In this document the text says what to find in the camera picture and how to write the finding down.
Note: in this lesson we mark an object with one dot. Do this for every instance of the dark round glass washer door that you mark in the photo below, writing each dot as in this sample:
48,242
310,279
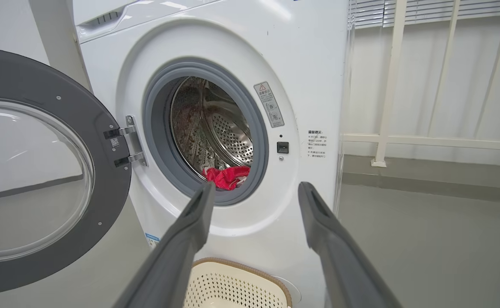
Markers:
104,171

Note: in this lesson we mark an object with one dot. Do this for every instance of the Chinese text notice sticker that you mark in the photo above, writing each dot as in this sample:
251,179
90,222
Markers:
317,144

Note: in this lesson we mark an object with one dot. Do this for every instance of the red and white clothes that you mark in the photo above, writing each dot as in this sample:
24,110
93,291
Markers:
226,176

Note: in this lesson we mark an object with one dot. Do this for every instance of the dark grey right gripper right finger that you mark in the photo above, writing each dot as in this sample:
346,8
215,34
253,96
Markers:
340,256

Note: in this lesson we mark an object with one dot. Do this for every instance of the cream perforated basket brown rim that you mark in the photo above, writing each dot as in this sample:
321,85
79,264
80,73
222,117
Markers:
233,286

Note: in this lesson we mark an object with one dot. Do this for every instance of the white window blinds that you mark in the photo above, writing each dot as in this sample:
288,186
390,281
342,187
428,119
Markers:
430,10

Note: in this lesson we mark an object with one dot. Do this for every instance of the blue energy label sticker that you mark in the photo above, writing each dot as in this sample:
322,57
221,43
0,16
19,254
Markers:
152,240

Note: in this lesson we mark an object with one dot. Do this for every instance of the grey warning sticker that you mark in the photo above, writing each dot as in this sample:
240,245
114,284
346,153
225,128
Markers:
269,104

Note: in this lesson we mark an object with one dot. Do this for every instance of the white detergent drawer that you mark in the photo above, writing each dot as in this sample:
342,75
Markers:
147,17

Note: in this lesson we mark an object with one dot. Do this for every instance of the white front-load washing machine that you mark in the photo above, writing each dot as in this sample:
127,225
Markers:
233,42

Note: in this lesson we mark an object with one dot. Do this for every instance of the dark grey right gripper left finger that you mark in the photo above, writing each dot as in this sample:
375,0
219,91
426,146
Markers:
177,252

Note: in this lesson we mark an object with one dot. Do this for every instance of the stainless steel washing machine drum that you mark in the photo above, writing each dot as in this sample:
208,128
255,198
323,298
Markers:
215,124

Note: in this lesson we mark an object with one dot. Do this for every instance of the round drain filter cover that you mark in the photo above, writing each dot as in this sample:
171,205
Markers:
293,291

